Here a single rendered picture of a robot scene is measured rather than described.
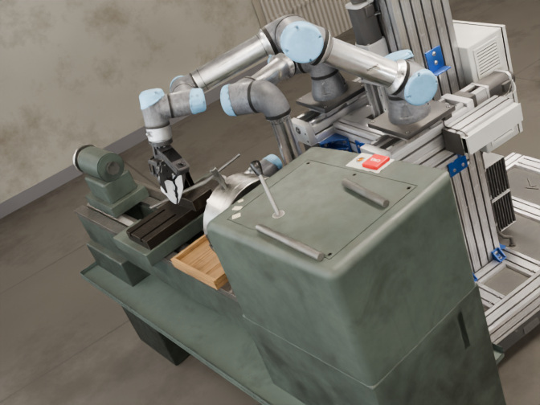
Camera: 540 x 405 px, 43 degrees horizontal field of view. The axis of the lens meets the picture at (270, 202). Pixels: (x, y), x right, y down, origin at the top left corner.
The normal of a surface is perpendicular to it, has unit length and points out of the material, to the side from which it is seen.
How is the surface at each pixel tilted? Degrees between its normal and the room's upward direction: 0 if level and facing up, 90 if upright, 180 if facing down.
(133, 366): 0
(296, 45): 85
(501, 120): 90
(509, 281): 0
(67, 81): 90
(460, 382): 90
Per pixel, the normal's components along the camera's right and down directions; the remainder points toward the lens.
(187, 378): -0.33, -0.82
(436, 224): 0.61, 0.20
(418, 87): 0.33, 0.46
